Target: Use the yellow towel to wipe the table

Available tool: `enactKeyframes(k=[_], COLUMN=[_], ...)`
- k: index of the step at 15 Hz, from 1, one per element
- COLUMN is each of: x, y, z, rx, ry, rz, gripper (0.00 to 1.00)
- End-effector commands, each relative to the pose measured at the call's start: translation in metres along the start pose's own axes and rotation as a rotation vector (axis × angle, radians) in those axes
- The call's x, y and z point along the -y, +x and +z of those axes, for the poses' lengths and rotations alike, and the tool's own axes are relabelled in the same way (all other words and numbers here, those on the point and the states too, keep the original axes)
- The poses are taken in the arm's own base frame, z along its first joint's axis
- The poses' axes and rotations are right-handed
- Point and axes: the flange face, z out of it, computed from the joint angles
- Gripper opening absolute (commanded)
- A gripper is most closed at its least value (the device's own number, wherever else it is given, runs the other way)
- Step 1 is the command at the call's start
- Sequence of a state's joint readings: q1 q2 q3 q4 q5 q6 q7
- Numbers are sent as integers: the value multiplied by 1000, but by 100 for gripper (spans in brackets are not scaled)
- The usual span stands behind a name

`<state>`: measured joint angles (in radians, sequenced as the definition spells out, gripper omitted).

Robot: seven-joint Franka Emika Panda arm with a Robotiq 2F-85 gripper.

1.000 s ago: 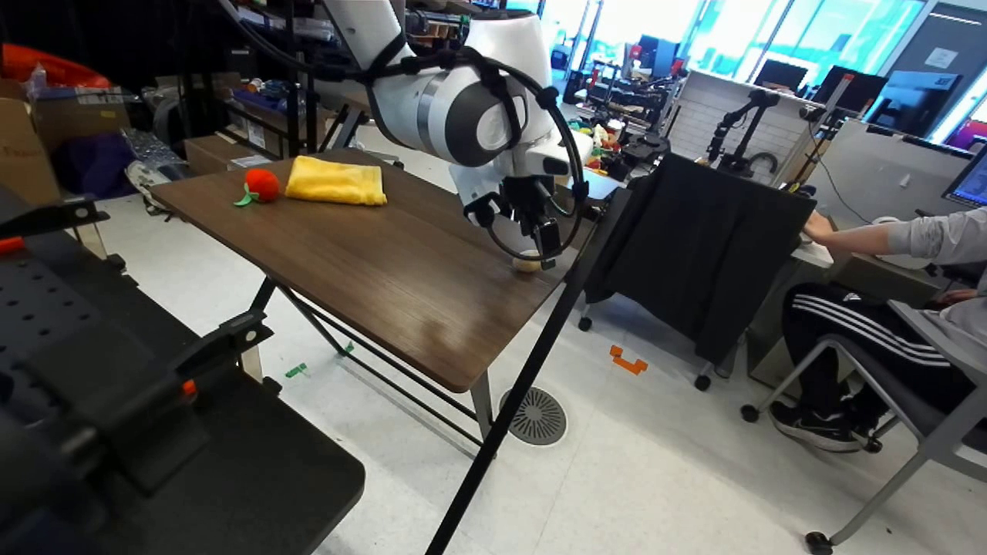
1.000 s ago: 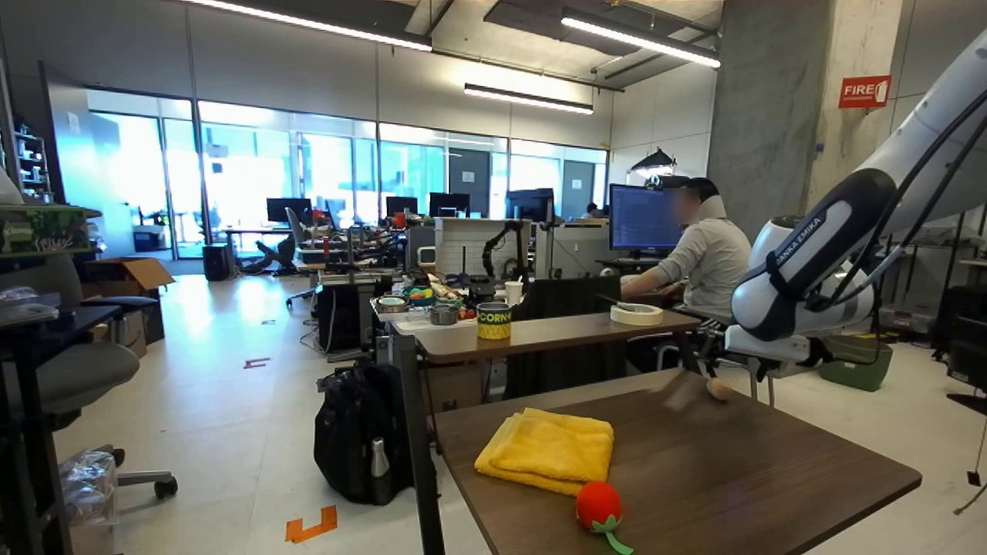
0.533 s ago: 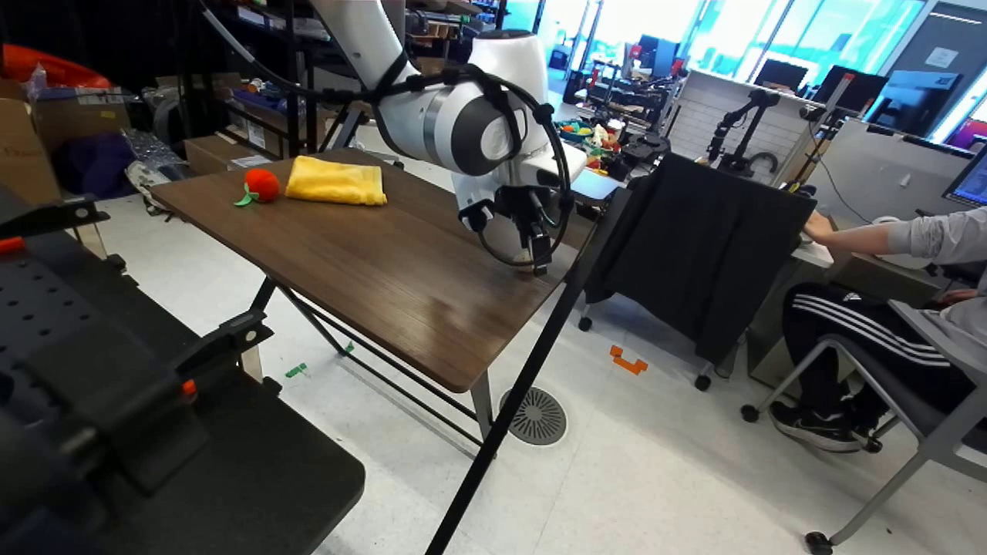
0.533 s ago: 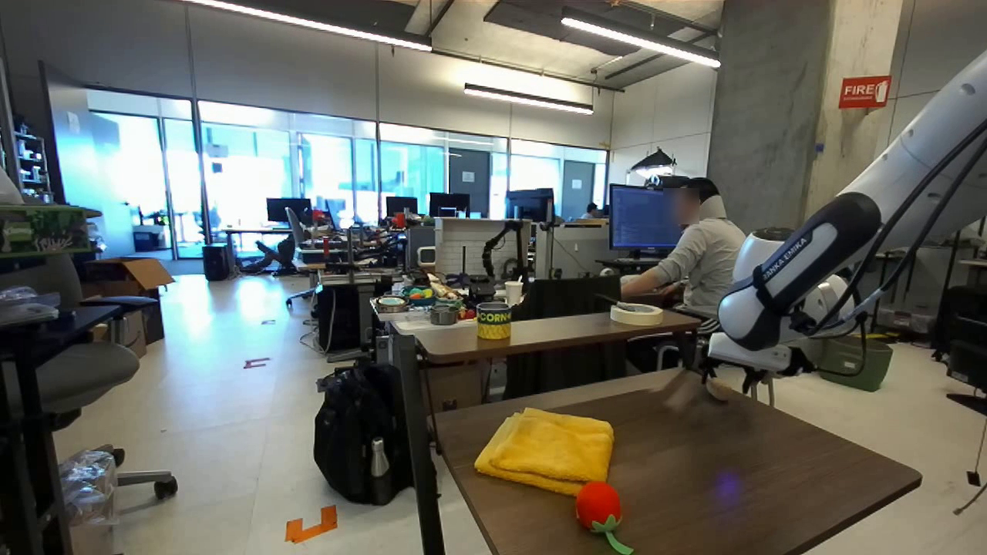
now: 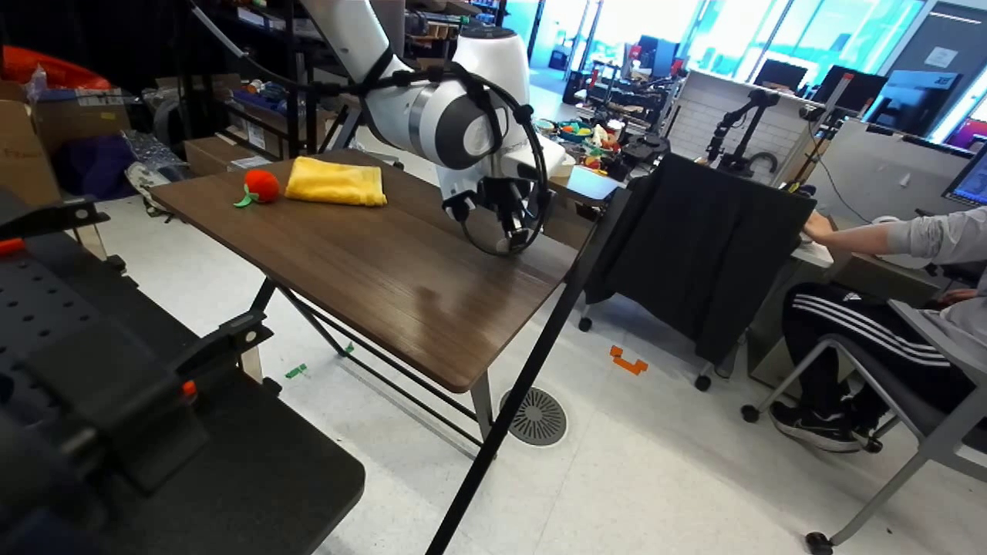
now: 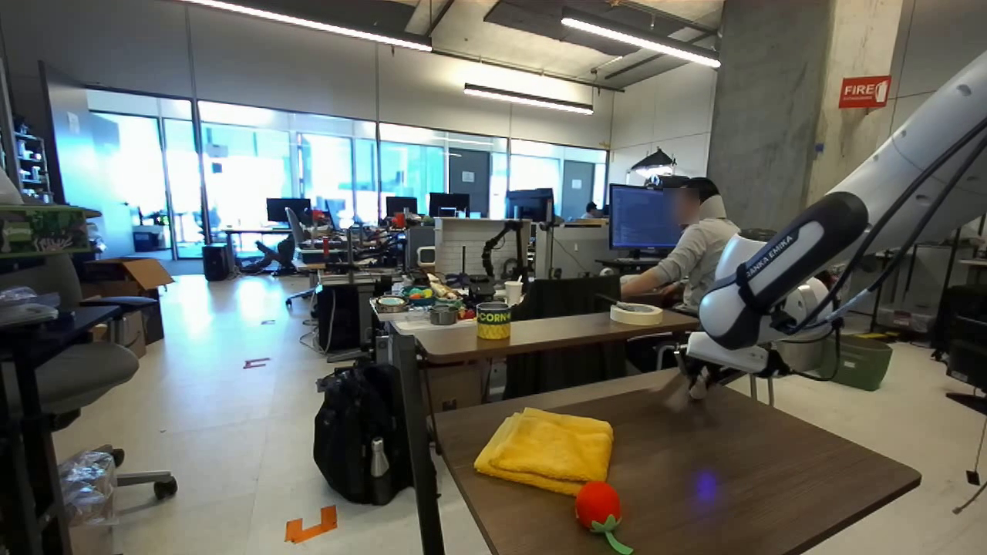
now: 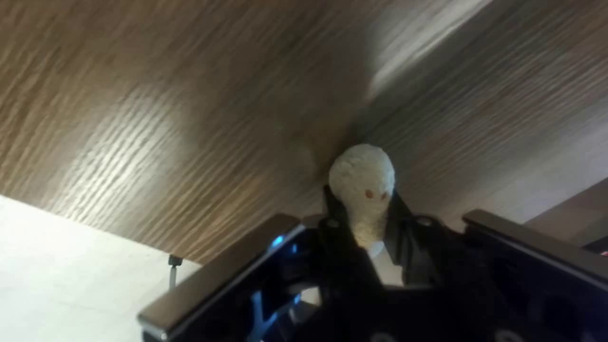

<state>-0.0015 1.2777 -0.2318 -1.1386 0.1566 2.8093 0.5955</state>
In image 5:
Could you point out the large brown cardboard box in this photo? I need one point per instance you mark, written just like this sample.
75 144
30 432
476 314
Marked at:
21 157

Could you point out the colourful toy pile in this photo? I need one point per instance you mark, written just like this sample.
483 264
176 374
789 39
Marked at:
587 135

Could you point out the round floor drain cover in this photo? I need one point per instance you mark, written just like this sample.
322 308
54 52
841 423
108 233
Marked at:
541 416

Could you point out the computer monitor with blue screen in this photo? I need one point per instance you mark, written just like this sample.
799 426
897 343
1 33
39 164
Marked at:
972 178

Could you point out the black camera arm stand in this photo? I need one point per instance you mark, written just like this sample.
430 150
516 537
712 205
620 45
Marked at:
756 102

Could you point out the orange red bag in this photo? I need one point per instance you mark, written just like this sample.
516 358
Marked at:
40 67

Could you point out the green floor tape piece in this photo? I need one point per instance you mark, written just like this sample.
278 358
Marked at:
296 372

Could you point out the black storage shelf rack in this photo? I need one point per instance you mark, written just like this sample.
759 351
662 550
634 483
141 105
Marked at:
257 62

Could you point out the flat cardboard box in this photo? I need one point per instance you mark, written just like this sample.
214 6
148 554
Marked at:
217 151

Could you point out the dark purple bag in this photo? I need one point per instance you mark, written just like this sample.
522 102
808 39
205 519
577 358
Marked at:
94 170

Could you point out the seated person in striped trousers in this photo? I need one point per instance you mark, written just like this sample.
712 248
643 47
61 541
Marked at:
875 318

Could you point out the large dark wall screen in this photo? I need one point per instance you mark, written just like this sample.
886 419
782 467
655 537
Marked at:
912 99

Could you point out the small black monitor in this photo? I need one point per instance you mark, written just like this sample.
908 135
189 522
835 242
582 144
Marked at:
782 76
846 88

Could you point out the red toy pepper green stem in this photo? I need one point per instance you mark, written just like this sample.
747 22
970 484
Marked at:
262 187

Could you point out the black workbench cart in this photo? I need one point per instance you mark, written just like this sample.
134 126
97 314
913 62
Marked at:
257 483

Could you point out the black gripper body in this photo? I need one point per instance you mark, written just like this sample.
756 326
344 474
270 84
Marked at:
494 199

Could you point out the orange floor tape marker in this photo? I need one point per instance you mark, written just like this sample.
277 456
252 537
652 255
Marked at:
627 362

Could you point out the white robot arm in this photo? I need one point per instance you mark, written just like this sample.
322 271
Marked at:
432 112

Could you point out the chair draped with black cloth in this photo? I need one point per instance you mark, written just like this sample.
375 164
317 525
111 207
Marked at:
690 248

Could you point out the yellow towel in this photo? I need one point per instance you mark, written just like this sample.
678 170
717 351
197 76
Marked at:
335 181

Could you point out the black tripod pole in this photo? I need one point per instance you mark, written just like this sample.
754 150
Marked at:
509 401

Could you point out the long grey table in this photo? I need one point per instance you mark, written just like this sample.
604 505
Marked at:
590 187

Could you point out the grey office chair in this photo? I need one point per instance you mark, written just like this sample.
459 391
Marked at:
926 411

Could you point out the black metal table frame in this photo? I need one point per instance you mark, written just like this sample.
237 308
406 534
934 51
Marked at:
483 403

